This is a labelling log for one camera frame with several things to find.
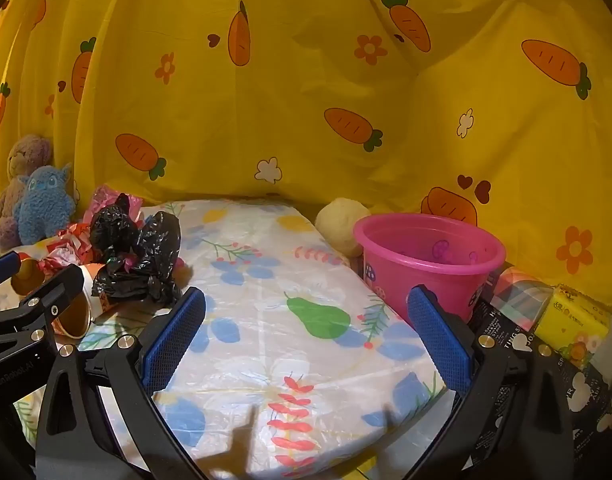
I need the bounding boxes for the purple teddy bear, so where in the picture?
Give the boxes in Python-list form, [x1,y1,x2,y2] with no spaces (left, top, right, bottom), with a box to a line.
[0,134,54,256]

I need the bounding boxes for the floral plastic tablecloth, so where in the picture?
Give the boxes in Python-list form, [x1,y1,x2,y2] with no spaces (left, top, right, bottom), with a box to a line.
[0,199,449,478]

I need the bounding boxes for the pink plastic bucket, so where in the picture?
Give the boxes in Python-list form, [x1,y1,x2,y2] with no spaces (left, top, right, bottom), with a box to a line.
[352,213,507,323]

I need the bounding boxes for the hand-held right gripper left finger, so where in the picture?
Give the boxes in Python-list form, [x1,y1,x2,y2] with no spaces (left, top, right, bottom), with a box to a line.
[36,287,207,480]

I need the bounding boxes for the black plastic bag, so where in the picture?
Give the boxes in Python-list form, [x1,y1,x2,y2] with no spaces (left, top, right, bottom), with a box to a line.
[88,192,184,306]

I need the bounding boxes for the black printed package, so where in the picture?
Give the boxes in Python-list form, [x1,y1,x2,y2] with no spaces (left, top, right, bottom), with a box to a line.
[473,295,612,461]

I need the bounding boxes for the cream plush toy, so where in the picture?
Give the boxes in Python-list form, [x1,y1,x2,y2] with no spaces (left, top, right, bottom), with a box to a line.
[315,197,371,259]

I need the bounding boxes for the yellow carrot print curtain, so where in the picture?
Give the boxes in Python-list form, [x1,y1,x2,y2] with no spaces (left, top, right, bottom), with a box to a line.
[0,0,612,311]

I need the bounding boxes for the red white wrapper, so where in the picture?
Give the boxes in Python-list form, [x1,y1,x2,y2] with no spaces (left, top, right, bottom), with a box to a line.
[36,224,94,272]

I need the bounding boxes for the blue plush monster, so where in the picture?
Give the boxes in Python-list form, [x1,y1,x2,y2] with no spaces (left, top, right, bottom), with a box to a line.
[13,162,77,246]

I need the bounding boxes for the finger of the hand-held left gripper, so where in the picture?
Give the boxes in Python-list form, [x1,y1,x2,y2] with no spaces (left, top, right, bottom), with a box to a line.
[0,264,85,356]
[0,251,22,288]

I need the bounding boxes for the pastel checked packet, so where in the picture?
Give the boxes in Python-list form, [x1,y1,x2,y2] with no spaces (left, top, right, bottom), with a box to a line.
[490,265,556,321]

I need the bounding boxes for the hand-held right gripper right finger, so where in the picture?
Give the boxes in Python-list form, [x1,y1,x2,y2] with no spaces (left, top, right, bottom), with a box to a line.
[407,284,576,480]

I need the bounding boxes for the pink wrapper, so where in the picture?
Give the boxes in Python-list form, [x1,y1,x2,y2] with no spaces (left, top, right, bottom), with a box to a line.
[88,185,144,222]

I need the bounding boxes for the yellow tissue pack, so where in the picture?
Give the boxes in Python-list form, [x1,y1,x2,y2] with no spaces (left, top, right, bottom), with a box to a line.
[536,285,612,368]

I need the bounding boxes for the red paper cup gold inside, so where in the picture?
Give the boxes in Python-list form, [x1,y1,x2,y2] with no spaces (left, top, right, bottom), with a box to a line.
[51,265,113,339]
[8,257,54,298]

